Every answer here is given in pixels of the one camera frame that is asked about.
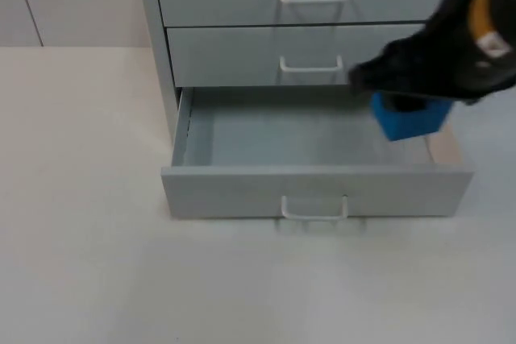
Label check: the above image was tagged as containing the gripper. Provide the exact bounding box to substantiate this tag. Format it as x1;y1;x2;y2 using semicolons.
347;27;516;114

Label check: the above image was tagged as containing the blue block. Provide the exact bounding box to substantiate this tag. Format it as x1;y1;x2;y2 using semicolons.
370;92;454;143

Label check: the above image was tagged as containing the grey drawer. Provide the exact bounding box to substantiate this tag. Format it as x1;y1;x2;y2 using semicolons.
160;85;475;223

